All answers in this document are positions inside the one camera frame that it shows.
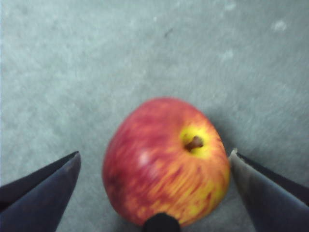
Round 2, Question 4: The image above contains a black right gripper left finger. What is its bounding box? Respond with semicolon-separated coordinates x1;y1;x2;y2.
0;151;81;232

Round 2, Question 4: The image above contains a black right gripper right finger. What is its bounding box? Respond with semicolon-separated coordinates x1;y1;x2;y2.
228;148;309;232

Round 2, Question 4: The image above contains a red yellow apple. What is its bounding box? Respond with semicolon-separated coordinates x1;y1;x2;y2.
102;96;231;228

